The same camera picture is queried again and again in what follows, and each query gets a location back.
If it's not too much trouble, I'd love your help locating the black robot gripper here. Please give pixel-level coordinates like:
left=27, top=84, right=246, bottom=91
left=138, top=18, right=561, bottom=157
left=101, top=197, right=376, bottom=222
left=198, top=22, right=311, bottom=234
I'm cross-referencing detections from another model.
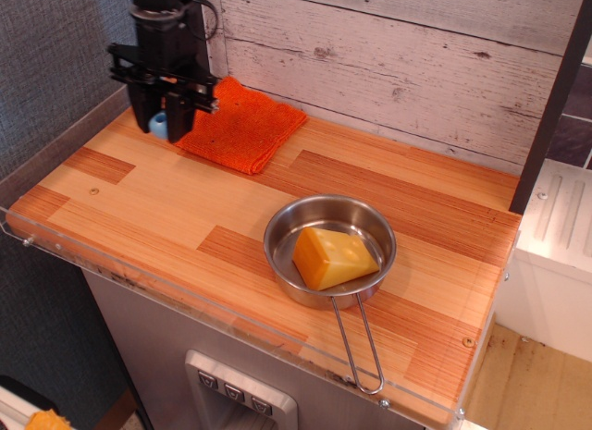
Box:
left=108, top=6, right=217, bottom=143

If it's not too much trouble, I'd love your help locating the blue handled grey spoon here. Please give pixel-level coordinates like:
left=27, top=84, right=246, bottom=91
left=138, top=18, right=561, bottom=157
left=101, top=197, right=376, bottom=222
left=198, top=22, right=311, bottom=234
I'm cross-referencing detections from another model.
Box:
left=148, top=111, right=168, bottom=140

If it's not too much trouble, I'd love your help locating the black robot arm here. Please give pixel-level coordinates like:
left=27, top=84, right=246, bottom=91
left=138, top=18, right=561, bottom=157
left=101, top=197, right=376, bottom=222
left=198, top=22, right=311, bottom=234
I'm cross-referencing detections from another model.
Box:
left=107, top=0, right=218, bottom=143

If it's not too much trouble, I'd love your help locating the orange folded cloth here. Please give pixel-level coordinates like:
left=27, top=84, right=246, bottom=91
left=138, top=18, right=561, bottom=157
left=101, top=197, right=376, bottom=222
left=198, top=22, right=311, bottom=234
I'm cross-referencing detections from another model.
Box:
left=176, top=77, right=307, bottom=175

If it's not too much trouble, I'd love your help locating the clear acrylic table guard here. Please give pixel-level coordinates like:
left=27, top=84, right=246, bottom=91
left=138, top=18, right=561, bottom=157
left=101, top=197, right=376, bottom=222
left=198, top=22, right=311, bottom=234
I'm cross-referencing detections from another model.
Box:
left=1, top=95, right=520, bottom=429

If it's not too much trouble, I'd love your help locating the yellow toy cheese wedge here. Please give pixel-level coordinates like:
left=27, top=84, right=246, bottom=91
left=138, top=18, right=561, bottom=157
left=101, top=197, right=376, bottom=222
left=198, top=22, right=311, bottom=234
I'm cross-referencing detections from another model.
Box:
left=292, top=227, right=379, bottom=291

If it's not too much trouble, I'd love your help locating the silver toy dispenser panel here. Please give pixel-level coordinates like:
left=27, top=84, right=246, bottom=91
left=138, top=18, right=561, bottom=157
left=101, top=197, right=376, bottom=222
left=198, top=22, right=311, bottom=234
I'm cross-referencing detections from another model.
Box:
left=185, top=350, right=299, bottom=429

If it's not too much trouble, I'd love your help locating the yellow object bottom left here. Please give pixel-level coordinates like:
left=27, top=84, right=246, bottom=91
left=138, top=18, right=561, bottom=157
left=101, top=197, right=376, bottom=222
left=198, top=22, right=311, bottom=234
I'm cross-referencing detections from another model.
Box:
left=24, top=410, right=72, bottom=430

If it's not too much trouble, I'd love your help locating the white toy cabinet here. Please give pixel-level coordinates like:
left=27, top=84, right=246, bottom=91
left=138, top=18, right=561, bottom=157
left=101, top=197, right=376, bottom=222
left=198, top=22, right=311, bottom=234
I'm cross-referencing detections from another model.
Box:
left=494, top=160, right=591, bottom=361

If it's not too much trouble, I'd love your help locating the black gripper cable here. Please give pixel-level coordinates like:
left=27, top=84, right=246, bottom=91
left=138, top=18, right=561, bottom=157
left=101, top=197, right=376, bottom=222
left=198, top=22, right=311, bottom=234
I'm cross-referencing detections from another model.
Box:
left=184, top=0, right=219, bottom=41

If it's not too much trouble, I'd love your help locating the steel pan with wire handle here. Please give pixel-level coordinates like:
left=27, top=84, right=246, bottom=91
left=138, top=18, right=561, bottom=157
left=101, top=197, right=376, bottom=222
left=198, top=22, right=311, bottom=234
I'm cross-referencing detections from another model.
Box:
left=264, top=194, right=397, bottom=395

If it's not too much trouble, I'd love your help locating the dark vertical post right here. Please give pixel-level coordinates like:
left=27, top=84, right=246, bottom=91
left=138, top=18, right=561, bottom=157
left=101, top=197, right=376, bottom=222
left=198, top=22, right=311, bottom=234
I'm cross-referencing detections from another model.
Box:
left=509, top=0, right=591, bottom=215

